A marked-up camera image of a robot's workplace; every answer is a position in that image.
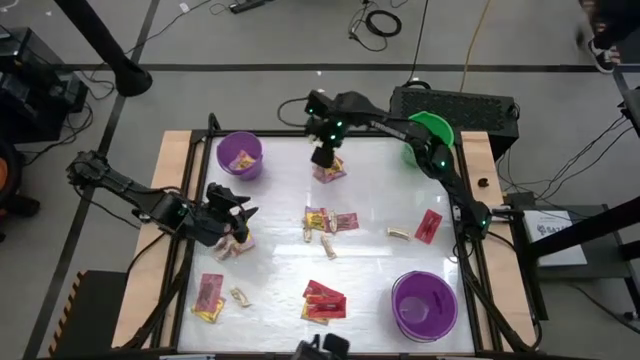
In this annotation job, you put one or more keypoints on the pink yellow candy pack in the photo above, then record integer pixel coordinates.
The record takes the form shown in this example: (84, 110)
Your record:
(336, 175)

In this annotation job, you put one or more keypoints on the purple halloween bucket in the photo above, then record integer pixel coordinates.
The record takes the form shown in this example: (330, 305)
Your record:
(230, 145)
(425, 305)

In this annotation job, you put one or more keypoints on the black stand beam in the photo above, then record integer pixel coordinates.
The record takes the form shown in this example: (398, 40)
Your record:
(590, 227)

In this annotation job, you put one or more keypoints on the green Frankenstein bucket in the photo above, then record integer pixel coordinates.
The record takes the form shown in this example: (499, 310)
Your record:
(435, 125)

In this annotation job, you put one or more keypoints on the white paper box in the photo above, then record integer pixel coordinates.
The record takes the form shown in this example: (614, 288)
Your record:
(555, 235)

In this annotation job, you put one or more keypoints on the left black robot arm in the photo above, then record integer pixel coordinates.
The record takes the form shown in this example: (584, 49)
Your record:
(125, 192)

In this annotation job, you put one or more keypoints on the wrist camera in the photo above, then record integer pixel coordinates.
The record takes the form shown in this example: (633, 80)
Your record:
(225, 195)
(317, 102)

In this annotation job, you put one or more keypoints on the black table frame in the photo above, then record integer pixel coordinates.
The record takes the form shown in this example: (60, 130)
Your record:
(270, 133)

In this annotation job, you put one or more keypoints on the black perforated computer case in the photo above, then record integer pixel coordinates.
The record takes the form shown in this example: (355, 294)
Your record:
(475, 105)

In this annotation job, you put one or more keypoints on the wooden side board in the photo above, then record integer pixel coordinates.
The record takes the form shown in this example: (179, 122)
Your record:
(150, 290)
(505, 290)

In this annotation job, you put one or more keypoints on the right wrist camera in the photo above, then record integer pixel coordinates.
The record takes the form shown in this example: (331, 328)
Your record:
(317, 102)

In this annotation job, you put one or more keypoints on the black power strip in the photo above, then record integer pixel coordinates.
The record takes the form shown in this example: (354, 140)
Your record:
(250, 5)

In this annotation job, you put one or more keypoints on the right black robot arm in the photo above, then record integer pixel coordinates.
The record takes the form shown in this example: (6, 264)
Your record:
(450, 175)

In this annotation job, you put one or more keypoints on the black table-level camera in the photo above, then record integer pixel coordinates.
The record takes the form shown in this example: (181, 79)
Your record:
(320, 347)

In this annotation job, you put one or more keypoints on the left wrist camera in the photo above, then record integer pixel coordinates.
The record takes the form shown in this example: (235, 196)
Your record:
(225, 195)

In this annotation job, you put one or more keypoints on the black mat orange striped edge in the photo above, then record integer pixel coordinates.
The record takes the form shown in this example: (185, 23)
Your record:
(95, 315)

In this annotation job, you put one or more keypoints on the black equipment cart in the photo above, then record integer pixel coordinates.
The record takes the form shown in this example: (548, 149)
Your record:
(40, 90)

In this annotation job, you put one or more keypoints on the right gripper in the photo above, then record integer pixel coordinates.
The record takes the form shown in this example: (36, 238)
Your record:
(327, 132)

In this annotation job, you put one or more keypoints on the orange black machine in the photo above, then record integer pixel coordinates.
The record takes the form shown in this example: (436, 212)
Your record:
(10, 190)

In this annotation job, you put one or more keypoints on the person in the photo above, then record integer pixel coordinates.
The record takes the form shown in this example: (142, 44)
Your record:
(605, 30)

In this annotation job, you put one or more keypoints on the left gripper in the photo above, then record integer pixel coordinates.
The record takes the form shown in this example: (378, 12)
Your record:
(215, 225)

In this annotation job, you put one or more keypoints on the black pole stand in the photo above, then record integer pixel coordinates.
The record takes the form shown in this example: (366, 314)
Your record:
(105, 45)

